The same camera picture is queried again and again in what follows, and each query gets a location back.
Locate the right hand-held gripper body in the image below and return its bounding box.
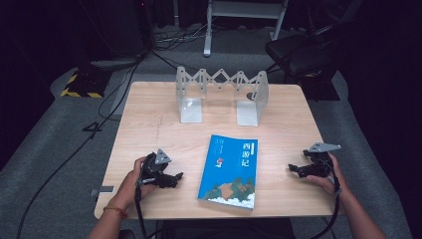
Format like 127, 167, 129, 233
303, 142, 342, 178

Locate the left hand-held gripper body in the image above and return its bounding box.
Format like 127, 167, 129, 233
140, 148, 173, 187

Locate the blue book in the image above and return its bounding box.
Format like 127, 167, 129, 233
197, 133, 259, 211

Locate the white expandable book rack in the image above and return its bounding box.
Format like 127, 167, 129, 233
175, 66, 271, 127

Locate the person's right hand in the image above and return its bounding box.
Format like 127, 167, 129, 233
306, 152, 347, 197

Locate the person's left hand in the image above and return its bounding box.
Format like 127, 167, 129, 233
108, 155, 157, 210

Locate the grey tape strip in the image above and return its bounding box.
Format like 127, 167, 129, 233
90, 185, 115, 197

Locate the person's dark clothed lap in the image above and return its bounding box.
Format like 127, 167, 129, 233
158, 218, 297, 239

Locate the black yellow striped stand base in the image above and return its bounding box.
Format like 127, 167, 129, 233
60, 68, 112, 99

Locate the black chair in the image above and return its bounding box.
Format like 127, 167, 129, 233
264, 23, 342, 84

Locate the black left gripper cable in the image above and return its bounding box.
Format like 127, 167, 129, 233
133, 180, 149, 239

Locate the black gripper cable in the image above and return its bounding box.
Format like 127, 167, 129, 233
310, 158, 343, 239
133, 180, 149, 239

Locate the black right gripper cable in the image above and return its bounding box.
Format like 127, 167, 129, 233
310, 158, 343, 239

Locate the red bracelet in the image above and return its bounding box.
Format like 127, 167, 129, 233
103, 205, 128, 220

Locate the looped black floor cable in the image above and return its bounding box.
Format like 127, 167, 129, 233
98, 66, 133, 122

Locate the long black floor cable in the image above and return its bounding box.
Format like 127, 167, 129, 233
16, 56, 144, 239

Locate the bundle of floor cables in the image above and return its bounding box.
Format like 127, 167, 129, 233
152, 23, 213, 52

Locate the white metal stand frame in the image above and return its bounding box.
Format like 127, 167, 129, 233
202, 0, 290, 58

